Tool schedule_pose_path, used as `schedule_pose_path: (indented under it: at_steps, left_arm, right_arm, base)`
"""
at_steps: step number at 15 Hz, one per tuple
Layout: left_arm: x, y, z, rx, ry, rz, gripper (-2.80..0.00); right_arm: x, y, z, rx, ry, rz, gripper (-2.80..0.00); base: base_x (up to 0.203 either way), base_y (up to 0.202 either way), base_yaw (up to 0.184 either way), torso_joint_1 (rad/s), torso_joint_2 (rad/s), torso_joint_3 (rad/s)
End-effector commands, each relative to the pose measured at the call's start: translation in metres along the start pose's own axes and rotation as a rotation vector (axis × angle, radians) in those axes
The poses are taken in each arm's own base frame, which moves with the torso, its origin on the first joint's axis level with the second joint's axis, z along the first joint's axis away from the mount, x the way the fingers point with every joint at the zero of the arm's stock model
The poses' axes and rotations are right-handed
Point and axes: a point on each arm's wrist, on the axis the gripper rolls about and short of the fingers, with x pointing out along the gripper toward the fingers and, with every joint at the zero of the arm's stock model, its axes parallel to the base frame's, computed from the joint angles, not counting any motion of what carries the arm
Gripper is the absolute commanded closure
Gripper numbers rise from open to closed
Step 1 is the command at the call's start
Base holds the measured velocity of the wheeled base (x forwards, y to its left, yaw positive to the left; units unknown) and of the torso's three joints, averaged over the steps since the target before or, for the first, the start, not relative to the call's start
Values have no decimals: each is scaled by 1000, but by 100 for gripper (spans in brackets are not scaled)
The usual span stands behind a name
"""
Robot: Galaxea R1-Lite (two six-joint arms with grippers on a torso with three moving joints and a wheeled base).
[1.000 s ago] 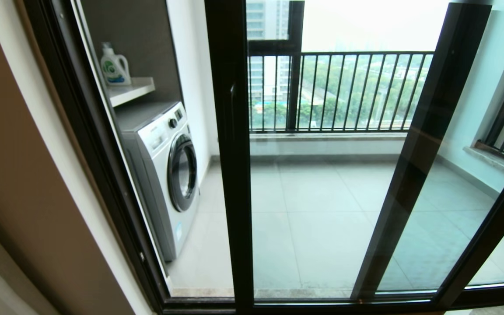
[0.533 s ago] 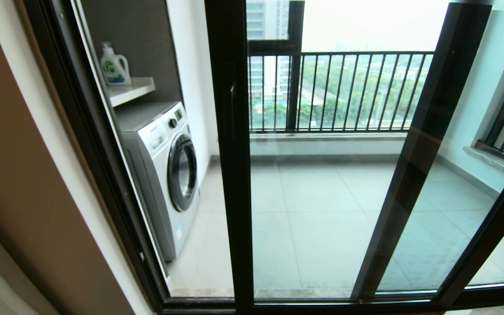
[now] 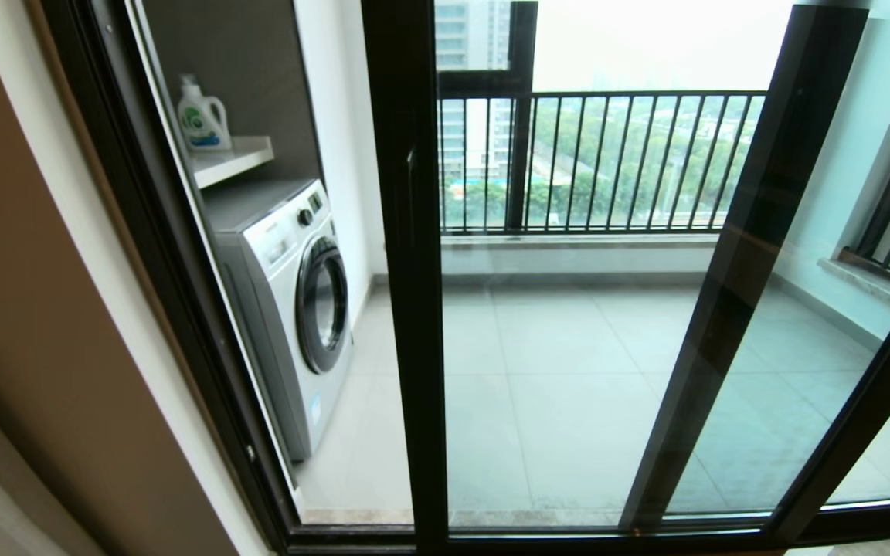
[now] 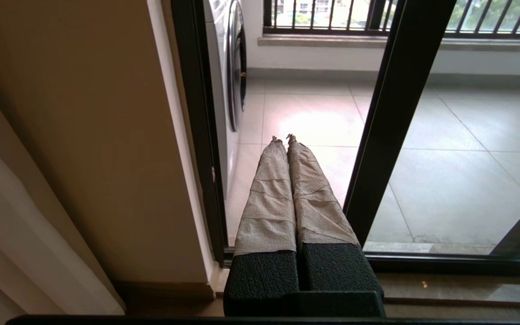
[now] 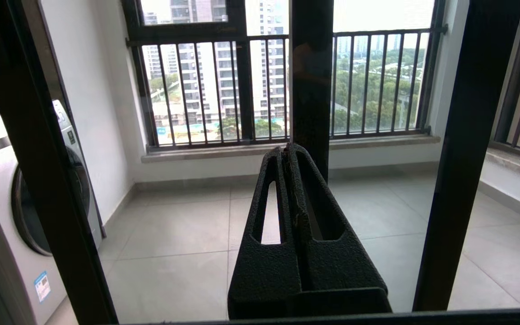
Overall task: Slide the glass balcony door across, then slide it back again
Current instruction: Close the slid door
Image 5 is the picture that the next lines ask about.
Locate black framed sliding glass door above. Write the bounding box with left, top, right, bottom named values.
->
left=0, top=0, right=520, bottom=325

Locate black balcony railing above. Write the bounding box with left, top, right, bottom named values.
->
left=127, top=28, right=448, bottom=147

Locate black window guard railing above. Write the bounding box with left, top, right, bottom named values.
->
left=490, top=0, right=520, bottom=158

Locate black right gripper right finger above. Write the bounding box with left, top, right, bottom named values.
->
left=286, top=144, right=388, bottom=293

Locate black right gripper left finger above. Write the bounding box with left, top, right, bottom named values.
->
left=227, top=144, right=306, bottom=319

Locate black window frame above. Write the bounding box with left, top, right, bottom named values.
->
left=122, top=0, right=254, bottom=145

